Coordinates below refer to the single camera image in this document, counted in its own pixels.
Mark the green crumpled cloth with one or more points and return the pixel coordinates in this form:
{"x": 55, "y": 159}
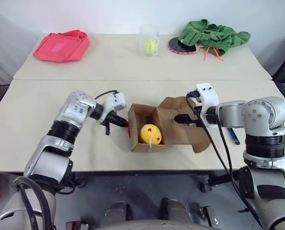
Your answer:
{"x": 211, "y": 36}

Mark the dark rounded shape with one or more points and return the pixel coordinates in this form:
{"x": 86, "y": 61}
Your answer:
{"x": 116, "y": 212}
{"x": 175, "y": 210}

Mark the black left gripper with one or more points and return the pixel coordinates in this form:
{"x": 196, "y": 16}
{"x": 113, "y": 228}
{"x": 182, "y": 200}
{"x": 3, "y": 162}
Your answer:
{"x": 110, "y": 118}

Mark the red fabric bag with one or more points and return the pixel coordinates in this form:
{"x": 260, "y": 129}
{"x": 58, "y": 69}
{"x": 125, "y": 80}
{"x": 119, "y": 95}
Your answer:
{"x": 60, "y": 48}

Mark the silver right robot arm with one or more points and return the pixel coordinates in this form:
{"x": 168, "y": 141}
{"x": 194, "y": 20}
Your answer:
{"x": 264, "y": 112}

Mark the clear plastic cup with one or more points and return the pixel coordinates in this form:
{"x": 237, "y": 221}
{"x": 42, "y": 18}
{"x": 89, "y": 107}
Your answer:
{"x": 149, "y": 31}

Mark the black red table tennis paddle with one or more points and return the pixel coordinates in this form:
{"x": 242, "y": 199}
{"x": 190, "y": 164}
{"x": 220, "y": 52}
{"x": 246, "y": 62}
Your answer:
{"x": 178, "y": 46}

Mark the yellow tennis ball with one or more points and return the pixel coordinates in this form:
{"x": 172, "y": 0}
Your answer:
{"x": 150, "y": 46}

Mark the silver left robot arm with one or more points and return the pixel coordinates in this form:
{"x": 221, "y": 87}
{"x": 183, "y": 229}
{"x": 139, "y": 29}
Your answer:
{"x": 60, "y": 165}

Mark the dark metal foot plate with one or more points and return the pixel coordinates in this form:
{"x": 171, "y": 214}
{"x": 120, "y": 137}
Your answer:
{"x": 76, "y": 225}
{"x": 208, "y": 216}

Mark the blue pen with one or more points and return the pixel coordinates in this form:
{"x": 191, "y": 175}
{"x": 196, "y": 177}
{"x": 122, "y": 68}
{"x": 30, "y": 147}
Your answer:
{"x": 234, "y": 137}

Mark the red tape patch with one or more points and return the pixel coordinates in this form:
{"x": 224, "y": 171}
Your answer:
{"x": 129, "y": 133}

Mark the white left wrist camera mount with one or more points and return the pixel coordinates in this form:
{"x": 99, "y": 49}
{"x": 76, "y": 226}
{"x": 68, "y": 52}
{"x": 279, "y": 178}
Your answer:
{"x": 116, "y": 101}

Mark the black table caster wheel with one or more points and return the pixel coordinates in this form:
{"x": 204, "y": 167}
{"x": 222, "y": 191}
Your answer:
{"x": 205, "y": 185}
{"x": 80, "y": 180}

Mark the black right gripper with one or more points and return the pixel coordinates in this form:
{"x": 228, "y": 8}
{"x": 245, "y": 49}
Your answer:
{"x": 199, "y": 119}

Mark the brown cardboard box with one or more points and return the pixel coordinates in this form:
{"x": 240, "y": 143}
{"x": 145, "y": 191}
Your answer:
{"x": 178, "y": 134}

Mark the black table frame bar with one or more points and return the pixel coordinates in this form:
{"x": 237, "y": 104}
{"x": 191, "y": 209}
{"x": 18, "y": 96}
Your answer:
{"x": 223, "y": 179}

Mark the yellow plush toy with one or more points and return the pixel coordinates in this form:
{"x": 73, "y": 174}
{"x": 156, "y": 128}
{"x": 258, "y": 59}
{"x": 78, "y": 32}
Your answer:
{"x": 148, "y": 134}

